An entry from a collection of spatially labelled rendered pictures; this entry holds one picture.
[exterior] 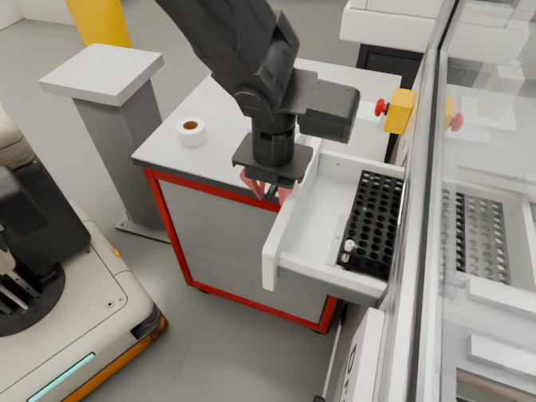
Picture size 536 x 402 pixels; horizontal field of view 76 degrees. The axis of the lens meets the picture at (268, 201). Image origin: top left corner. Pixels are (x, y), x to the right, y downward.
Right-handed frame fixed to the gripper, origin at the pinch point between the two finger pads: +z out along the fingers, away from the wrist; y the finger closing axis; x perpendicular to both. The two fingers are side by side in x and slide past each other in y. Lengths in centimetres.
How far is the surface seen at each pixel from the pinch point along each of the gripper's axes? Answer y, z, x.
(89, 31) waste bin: -202, 70, 166
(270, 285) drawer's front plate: 4.0, 6.3, -11.6
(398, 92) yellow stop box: 15.8, -0.5, 37.0
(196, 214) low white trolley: -26.7, 33.1, 14.4
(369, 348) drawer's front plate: 17.9, -2.6, -19.1
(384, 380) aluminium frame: 18.6, -7.8, -23.4
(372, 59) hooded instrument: 7, 16, 85
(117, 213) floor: -94, 92, 40
